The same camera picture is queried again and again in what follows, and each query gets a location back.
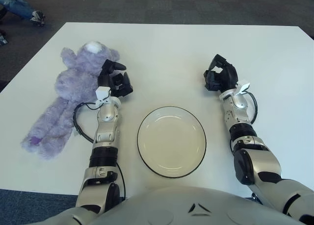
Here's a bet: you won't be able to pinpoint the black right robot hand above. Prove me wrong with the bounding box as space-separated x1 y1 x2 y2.
203 54 239 93

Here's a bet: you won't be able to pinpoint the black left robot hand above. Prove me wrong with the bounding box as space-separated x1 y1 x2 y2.
97 59 134 98

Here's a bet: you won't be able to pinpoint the purple plush bear doll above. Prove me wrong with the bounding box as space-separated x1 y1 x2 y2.
20 40 120 161

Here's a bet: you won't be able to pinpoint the white plate black rim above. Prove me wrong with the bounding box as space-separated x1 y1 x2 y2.
136 106 207 178

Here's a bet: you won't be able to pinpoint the white black sneaker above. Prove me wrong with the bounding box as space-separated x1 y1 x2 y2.
29 10 46 26

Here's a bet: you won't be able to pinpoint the person's leg blue jeans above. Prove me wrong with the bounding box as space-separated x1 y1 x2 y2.
0 0 34 21

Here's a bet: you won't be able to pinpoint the grey robot torso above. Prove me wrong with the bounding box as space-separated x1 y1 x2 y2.
43 185 314 225

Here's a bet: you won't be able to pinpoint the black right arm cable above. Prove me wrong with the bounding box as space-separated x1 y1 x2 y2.
245 91 259 125

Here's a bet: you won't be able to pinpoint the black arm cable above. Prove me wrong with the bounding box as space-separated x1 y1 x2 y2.
73 101 127 201
245 91 259 125

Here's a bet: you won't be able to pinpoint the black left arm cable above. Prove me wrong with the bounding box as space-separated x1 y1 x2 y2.
73 101 127 201

